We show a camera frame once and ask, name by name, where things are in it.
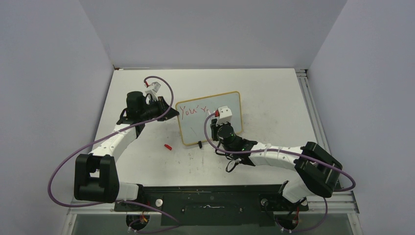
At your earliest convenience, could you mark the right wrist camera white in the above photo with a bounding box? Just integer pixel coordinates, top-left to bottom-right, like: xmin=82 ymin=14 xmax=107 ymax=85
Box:
xmin=214 ymin=106 xmax=232 ymax=126

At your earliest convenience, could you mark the yellow framed whiteboard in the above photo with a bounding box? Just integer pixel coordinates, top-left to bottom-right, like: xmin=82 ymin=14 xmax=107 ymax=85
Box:
xmin=175 ymin=91 xmax=243 ymax=146

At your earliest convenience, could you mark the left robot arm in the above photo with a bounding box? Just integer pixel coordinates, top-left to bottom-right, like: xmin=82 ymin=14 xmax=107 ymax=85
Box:
xmin=74 ymin=91 xmax=180 ymax=211

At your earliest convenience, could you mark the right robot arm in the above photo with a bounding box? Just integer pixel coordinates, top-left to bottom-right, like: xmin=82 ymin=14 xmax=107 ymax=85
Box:
xmin=210 ymin=119 xmax=343 ymax=210

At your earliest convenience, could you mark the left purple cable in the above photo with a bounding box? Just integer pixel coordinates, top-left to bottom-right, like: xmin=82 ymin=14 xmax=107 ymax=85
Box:
xmin=47 ymin=75 xmax=180 ymax=234

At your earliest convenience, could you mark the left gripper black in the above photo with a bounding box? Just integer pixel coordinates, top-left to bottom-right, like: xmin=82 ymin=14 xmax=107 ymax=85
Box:
xmin=139 ymin=96 xmax=179 ymax=121

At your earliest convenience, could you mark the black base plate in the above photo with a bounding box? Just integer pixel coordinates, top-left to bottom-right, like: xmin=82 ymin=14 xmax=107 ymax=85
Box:
xmin=114 ymin=185 xmax=309 ymax=226

